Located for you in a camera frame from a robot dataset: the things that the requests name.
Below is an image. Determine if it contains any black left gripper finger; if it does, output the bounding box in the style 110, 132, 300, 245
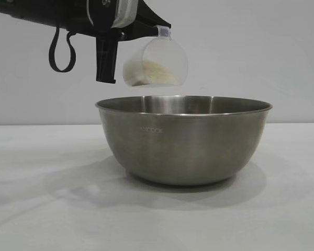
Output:
135, 0, 172, 29

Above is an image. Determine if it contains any clear plastic measuring cup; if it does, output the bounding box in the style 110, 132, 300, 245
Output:
122, 25, 189, 87

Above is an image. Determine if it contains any thin black left gripper cable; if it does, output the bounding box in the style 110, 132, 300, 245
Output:
49, 26, 77, 73

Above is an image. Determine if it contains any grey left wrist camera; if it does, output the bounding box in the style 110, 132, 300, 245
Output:
111, 0, 140, 28

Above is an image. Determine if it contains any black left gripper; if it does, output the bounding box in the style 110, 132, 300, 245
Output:
0, 0, 160, 85

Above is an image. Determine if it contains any stainless steel mixing bowl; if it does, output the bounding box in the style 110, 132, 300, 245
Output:
95, 95, 273, 187

